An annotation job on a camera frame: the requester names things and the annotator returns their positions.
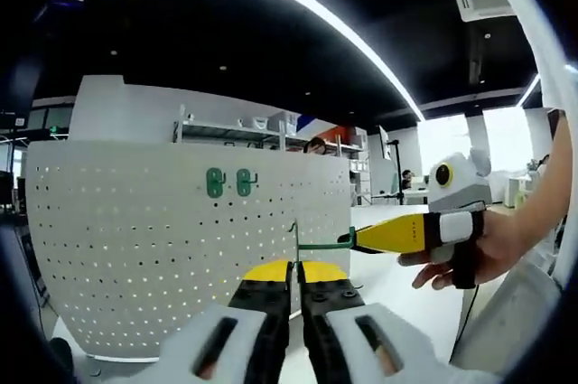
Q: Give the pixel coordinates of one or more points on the person's right hand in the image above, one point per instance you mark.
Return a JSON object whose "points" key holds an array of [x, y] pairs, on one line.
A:
{"points": [[501, 244]]}

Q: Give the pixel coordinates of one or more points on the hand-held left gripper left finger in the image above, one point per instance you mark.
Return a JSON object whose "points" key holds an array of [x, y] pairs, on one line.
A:
{"points": [[266, 325]]}

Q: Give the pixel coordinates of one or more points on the green exit sign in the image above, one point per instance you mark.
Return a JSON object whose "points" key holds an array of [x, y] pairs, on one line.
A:
{"points": [[54, 128]]}

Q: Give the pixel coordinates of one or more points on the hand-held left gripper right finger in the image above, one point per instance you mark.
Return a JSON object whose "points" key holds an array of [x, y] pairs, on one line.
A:
{"points": [[325, 325]]}

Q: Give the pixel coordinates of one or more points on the black tripod stand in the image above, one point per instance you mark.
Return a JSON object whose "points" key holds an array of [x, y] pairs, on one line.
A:
{"points": [[398, 171]]}

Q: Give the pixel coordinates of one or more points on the red white blue flag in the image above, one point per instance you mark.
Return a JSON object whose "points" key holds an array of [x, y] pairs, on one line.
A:
{"points": [[334, 133]]}

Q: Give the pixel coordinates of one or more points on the green hook assembly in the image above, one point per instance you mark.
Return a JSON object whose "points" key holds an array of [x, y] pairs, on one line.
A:
{"points": [[213, 185], [323, 246], [243, 185]]}

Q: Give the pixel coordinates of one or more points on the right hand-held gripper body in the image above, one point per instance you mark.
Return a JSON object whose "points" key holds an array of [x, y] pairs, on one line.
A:
{"points": [[460, 185]]}

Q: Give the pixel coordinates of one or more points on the person's torso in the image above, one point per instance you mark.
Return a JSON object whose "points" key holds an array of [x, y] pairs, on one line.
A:
{"points": [[519, 311]]}

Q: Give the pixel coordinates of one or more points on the grey metal shelving rack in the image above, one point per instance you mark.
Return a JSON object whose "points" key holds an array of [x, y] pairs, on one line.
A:
{"points": [[217, 130]]}

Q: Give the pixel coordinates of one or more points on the white perforated mounting plate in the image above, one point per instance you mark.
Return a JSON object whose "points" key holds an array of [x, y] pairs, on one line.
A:
{"points": [[149, 167]]}

